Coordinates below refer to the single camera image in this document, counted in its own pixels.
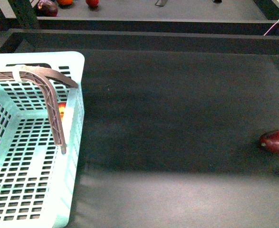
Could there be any red yellow apple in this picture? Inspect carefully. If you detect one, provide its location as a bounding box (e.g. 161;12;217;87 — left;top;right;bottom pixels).
58;102;66;121

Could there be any brown basket handle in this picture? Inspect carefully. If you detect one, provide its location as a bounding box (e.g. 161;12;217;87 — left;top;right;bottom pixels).
0;65;78;154

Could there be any light blue plastic basket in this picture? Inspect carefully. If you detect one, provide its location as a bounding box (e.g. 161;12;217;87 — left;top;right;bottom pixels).
0;51;85;228

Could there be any dark purple apple front left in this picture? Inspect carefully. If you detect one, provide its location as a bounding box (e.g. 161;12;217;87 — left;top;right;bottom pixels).
35;0;58;17

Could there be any near black display tray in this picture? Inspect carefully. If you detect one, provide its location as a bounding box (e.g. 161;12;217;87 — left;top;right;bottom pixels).
0;31;279;228

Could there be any black display tray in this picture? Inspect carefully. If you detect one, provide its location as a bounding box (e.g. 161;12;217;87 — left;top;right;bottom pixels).
0;31;279;228
36;0;279;36

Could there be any white zip tie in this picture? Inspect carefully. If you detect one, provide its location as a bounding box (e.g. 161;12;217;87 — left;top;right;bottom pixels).
12;65;26;83

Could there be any orange red fruit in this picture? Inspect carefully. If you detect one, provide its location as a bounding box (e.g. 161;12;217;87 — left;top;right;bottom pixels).
56;0;73;7

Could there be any red yellow mango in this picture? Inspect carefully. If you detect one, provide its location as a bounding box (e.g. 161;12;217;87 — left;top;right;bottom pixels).
259;130;279;154

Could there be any far black display tray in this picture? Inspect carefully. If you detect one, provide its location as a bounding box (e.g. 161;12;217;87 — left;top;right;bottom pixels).
36;0;279;36

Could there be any pink cable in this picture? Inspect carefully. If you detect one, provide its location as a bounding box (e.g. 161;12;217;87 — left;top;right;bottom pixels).
263;8;279;36

